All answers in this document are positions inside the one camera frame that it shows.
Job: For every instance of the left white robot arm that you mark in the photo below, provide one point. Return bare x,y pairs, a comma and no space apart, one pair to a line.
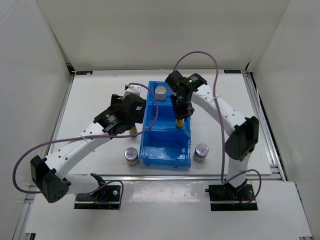
51,173

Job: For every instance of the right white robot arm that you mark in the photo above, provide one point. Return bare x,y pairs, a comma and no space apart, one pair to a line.
239,133

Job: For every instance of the front aluminium rail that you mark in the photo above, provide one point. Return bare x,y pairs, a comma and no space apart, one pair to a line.
161,177

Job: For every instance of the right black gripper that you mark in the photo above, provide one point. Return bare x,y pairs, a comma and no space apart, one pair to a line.
179,112

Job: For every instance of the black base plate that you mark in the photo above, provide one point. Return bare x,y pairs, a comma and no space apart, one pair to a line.
107,197
222,199

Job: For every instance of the yellow-label brown bottle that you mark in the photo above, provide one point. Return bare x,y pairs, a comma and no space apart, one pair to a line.
133,131
179,123

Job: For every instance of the short red-label jar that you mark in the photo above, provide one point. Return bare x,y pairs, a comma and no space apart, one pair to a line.
200,153

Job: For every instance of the short silver-lid jar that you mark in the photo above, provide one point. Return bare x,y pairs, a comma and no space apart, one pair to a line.
132,156

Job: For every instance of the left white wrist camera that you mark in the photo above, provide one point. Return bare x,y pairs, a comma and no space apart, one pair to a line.
131,89

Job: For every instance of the blue three-compartment plastic bin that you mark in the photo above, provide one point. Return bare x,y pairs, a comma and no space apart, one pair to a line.
164,144

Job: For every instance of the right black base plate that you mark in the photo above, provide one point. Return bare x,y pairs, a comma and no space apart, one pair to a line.
222,199

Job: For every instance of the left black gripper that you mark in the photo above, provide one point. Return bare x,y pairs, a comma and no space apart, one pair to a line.
116,100

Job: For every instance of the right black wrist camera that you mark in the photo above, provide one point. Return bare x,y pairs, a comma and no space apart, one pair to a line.
173,80

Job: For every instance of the tall blue-label shaker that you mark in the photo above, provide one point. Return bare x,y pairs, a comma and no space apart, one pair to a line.
160,93

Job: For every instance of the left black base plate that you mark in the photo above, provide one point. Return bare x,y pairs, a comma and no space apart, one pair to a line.
107,197

